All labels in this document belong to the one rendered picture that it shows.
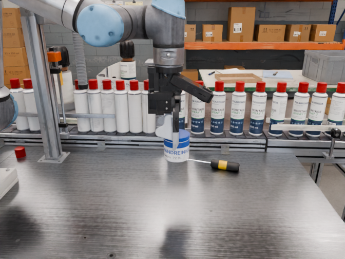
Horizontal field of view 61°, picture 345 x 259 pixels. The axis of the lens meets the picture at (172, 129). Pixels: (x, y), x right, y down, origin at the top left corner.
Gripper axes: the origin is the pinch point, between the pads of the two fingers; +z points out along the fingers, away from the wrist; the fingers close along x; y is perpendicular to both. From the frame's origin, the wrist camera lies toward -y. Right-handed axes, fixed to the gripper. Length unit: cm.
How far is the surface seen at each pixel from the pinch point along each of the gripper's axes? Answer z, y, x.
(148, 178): 16.9, 8.8, -8.3
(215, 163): 14.6, -13.0, -14.6
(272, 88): 21, -73, -145
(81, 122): 7, 37, -34
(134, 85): -7.0, 15.7, -33.9
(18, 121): 8, 62, -35
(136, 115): 4.5, 15.3, -33.0
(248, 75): 18, -64, -183
